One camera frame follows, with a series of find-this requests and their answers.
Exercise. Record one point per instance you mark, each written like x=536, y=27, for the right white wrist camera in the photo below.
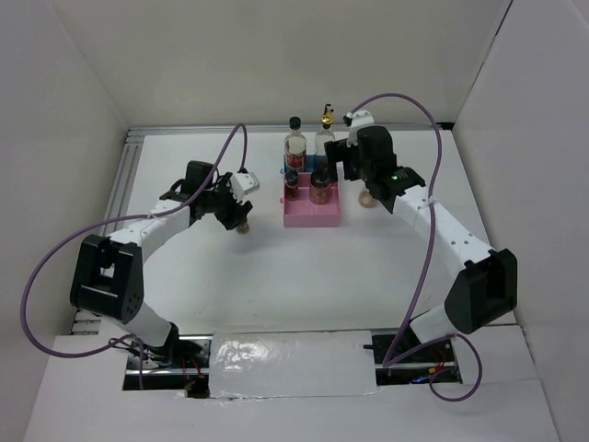
x=355, y=121

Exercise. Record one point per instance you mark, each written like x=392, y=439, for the pink cap seasoning jar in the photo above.
x=366, y=200

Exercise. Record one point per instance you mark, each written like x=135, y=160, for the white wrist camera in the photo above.
x=243, y=184
x=355, y=121

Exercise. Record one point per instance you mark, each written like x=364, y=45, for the tall vinegar bottle red label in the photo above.
x=295, y=147

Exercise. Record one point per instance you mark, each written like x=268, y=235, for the left aluminium rail frame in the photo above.
x=122, y=186

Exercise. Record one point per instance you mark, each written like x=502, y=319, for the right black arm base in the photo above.
x=416, y=368

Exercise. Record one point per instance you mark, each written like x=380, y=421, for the blue plastic tray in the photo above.
x=313, y=162

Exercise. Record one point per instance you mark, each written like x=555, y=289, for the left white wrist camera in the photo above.
x=243, y=184

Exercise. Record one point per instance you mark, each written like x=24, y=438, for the small spice jar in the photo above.
x=243, y=228
x=291, y=185

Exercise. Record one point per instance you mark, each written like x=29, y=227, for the gold spout oil bottle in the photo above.
x=325, y=133

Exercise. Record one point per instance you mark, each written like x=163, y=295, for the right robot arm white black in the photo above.
x=485, y=279

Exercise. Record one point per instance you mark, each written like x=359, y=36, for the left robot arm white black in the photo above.
x=109, y=273

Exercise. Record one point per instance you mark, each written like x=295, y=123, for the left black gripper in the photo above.
x=229, y=218

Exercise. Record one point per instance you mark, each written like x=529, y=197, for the pink plastic tray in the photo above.
x=301, y=212

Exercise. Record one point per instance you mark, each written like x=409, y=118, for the round black cap spice jar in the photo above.
x=319, y=187

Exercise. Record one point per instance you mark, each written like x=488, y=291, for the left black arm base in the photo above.
x=187, y=373

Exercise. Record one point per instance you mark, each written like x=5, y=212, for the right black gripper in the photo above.
x=338, y=151

